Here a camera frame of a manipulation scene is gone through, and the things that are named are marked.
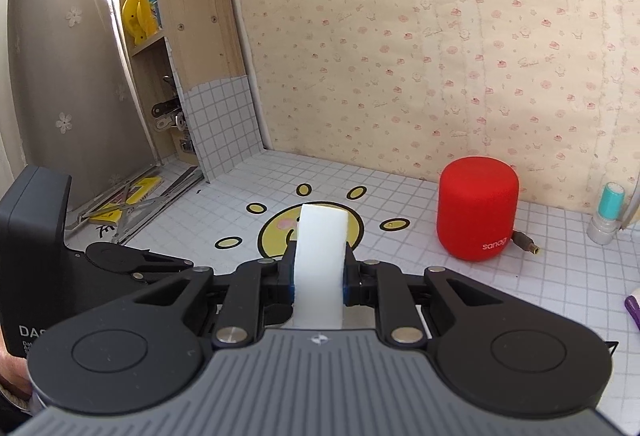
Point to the person's left forearm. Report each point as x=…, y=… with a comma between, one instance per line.
x=12, y=405

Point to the red cylindrical speaker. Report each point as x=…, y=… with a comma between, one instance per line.
x=477, y=211

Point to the white cloth purple trim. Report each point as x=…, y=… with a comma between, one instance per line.
x=634, y=313

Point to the white sponge block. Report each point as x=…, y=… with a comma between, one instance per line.
x=320, y=246

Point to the person's left hand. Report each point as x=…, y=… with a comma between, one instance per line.
x=11, y=368

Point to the white corner pipe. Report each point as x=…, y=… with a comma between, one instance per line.
x=245, y=41

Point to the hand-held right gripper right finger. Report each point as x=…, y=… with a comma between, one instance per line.
x=352, y=281

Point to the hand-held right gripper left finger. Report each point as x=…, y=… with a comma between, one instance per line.
x=285, y=276

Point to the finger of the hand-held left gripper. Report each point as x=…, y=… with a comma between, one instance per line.
x=165, y=267

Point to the metal folding stand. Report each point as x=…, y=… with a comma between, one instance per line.
x=145, y=206

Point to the grey flower curtain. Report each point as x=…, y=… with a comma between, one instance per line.
x=60, y=66

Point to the tall wooden shelf unit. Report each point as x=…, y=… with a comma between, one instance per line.
x=200, y=16

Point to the yellow plastic disc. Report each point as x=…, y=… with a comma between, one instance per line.
x=135, y=16

